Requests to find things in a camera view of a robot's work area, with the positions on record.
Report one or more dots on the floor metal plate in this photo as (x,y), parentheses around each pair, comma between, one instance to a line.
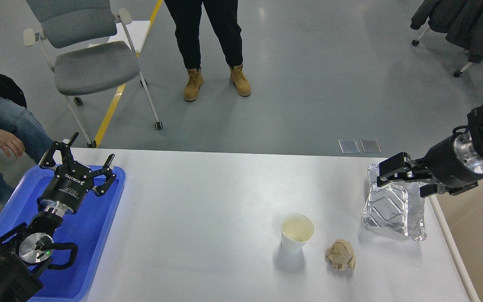
(349,146)
(370,146)

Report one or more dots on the white paper cup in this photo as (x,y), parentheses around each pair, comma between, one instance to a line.
(296,230)

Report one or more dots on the beige plastic bin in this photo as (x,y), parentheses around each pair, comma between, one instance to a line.
(461,221)

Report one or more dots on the white board on floor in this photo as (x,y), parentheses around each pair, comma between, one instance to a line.
(137,30)

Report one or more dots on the chair with dark jackets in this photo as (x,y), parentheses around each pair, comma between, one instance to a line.
(460,20)

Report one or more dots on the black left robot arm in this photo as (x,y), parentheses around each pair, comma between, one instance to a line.
(29,249)

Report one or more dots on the blue plastic tray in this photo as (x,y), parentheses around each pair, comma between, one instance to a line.
(88,228)

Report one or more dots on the aluminium foil tray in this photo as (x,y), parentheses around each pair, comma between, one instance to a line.
(395,210)

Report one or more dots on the left floor metal plate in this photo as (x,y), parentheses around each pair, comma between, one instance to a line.
(349,146)

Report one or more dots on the right floor metal plate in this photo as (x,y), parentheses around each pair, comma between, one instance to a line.
(370,146)

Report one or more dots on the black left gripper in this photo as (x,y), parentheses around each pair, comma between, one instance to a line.
(72,181)

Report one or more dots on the grey office chair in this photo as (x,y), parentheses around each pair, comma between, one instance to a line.
(88,70)

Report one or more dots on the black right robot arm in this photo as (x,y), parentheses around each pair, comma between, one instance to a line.
(474,127)

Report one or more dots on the seated person in jeans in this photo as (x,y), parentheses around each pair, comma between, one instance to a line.
(20,133)

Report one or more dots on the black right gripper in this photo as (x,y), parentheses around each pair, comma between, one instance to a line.
(453,162)

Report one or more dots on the crumpled brown paper ball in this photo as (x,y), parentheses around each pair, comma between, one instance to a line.
(341,255)

